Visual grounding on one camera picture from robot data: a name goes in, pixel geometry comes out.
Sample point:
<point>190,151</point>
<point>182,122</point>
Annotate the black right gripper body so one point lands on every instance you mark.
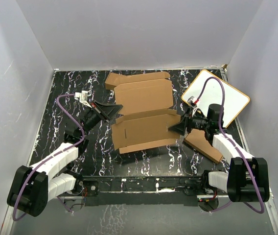
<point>196,122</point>

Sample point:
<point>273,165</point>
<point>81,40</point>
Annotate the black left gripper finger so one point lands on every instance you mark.
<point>109,109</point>
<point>109,116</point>

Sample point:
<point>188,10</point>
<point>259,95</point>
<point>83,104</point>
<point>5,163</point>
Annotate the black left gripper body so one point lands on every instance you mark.
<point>92,119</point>

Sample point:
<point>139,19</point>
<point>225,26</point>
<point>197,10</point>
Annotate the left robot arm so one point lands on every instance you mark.
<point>34,186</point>

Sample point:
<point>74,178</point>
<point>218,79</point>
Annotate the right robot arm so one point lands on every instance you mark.
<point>247,179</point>

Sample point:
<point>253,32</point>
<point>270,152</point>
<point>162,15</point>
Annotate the folded brown cardboard box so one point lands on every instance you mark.
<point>112,80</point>

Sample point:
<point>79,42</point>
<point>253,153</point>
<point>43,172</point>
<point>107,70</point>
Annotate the flat cardboard stack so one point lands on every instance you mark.
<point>196,139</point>

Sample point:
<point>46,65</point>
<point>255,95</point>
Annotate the yellow-framed whiteboard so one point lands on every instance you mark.
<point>235,100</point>

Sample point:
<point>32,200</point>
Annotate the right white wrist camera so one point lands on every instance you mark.
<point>193,102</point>

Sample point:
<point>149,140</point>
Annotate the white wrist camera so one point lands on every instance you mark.
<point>82,97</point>
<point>193,102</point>

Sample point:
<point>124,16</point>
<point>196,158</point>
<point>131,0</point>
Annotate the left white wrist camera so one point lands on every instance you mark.
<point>82,97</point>

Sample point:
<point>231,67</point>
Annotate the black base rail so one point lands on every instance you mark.
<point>144,190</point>

